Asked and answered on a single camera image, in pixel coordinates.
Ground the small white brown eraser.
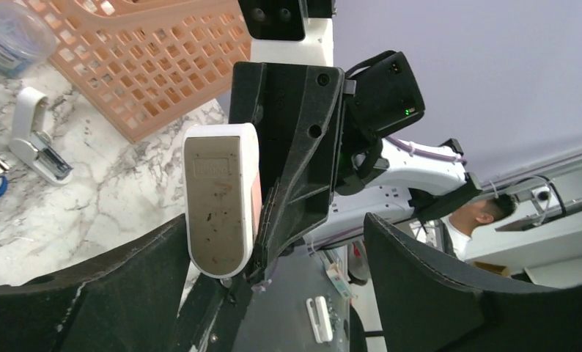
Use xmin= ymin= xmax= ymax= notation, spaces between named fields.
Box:
xmin=182 ymin=122 xmax=262 ymax=279

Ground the person in white shirt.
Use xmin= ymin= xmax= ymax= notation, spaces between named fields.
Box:
xmin=441 ymin=194 xmax=517 ymax=261

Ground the peach plastic desk organizer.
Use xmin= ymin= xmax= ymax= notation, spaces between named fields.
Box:
xmin=26 ymin=0 xmax=251 ymax=142

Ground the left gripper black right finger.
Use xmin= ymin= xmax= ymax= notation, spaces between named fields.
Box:
xmin=364 ymin=213 xmax=582 ymax=351

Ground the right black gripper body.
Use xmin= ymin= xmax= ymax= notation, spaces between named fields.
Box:
xmin=336 ymin=51 xmax=425 ymax=194

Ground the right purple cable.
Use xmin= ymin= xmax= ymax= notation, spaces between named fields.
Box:
xmin=386 ymin=135 xmax=468 ymax=166

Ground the white tube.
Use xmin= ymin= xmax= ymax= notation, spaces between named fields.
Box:
xmin=9 ymin=87 xmax=73 ymax=186

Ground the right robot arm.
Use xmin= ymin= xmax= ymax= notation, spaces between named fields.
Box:
xmin=229 ymin=51 xmax=481 ymax=280

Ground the clear small cup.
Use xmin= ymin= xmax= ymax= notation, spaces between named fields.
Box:
xmin=0 ymin=1 xmax=56 ymax=78

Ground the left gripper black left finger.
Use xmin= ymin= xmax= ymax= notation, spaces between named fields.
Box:
xmin=0 ymin=216 xmax=189 ymax=351

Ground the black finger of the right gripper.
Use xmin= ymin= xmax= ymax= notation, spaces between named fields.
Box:
xmin=229 ymin=62 xmax=345 ymax=272

